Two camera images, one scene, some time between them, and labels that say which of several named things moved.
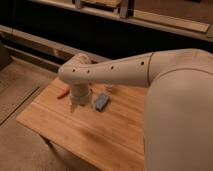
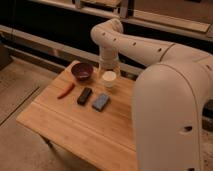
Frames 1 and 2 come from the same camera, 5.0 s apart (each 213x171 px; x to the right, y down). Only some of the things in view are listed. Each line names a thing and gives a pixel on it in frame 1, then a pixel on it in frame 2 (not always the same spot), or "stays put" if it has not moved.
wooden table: x=105 y=134 stays put
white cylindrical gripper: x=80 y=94 → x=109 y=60
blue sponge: x=101 y=101 stays put
